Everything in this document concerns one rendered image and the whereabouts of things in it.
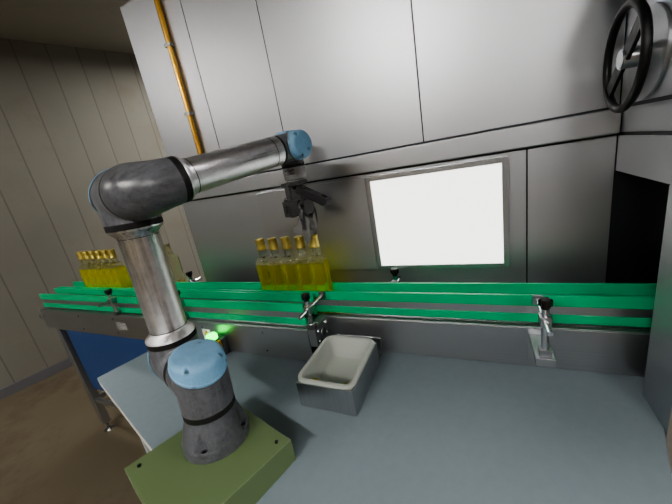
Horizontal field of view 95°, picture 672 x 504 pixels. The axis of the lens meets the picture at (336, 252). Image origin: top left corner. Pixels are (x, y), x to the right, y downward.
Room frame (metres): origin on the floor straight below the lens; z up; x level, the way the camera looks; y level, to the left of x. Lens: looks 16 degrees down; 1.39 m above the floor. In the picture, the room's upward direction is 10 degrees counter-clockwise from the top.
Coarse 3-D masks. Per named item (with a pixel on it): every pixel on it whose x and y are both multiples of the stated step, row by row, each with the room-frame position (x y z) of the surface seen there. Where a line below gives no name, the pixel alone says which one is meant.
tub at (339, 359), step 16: (336, 336) 0.91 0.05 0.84; (320, 352) 0.85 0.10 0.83; (336, 352) 0.90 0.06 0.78; (352, 352) 0.88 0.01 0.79; (368, 352) 0.79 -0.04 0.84; (304, 368) 0.77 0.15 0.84; (320, 368) 0.82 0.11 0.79; (336, 368) 0.84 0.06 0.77; (352, 368) 0.82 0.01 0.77; (320, 384) 0.69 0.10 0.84; (336, 384) 0.68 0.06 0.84; (352, 384) 0.67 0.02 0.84
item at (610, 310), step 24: (96, 288) 1.62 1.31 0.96; (120, 288) 1.52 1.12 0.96; (360, 312) 0.95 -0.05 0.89; (384, 312) 0.91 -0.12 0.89; (408, 312) 0.88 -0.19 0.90; (432, 312) 0.84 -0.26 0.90; (456, 312) 0.81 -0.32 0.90; (480, 312) 0.78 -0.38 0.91; (504, 312) 0.76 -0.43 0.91; (528, 312) 0.73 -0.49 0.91; (552, 312) 0.71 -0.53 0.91; (576, 312) 0.69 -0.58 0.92; (600, 312) 0.67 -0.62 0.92; (624, 312) 0.65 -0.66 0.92; (648, 312) 0.63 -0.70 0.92
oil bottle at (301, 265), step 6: (300, 258) 1.05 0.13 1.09; (306, 258) 1.05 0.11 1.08; (294, 264) 1.06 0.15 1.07; (300, 264) 1.05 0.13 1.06; (306, 264) 1.04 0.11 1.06; (300, 270) 1.05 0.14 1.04; (306, 270) 1.04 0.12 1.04; (300, 276) 1.05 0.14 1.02; (306, 276) 1.04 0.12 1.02; (300, 282) 1.06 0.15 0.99; (306, 282) 1.05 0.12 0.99; (300, 288) 1.06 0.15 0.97; (306, 288) 1.05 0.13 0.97; (312, 288) 1.04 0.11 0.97
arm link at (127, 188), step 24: (240, 144) 0.78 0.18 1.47; (264, 144) 0.80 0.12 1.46; (288, 144) 0.84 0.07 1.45; (120, 168) 0.62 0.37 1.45; (144, 168) 0.62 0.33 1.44; (168, 168) 0.63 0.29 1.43; (192, 168) 0.67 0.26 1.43; (216, 168) 0.70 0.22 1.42; (240, 168) 0.74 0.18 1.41; (264, 168) 0.80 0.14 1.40; (120, 192) 0.60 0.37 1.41; (144, 192) 0.60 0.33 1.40; (168, 192) 0.62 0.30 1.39; (192, 192) 0.65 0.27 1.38; (120, 216) 0.63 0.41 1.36; (144, 216) 0.63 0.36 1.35
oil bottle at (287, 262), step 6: (282, 258) 1.09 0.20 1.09; (288, 258) 1.08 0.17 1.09; (294, 258) 1.09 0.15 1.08; (282, 264) 1.08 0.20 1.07; (288, 264) 1.07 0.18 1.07; (282, 270) 1.09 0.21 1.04; (288, 270) 1.08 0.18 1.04; (294, 270) 1.07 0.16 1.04; (288, 276) 1.08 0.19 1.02; (294, 276) 1.07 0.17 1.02; (288, 282) 1.08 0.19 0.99; (294, 282) 1.07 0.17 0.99; (288, 288) 1.08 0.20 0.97; (294, 288) 1.07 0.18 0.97
